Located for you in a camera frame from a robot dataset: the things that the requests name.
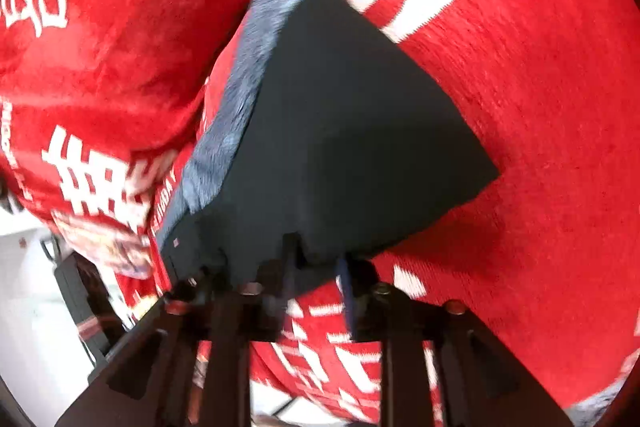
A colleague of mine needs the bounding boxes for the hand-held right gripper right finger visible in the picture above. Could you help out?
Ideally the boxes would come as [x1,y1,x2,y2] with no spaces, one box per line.
[336,257,573,427]

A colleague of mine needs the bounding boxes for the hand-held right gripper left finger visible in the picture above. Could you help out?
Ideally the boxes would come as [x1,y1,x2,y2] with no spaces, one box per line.
[55,233,307,427]

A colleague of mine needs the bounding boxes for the cartoon printed pillow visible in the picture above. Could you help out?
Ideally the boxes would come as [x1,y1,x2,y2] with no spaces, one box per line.
[50,211,157,280]

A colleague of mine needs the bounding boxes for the red printed sofa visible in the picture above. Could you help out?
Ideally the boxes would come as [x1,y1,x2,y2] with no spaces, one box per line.
[0,0,640,425]

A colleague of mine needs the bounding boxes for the black pants with blue stripe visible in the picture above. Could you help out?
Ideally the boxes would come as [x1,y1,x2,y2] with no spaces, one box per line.
[155,0,502,294]

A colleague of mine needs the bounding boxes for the black case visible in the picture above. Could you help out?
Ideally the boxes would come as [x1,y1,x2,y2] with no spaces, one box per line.
[52,251,128,375]

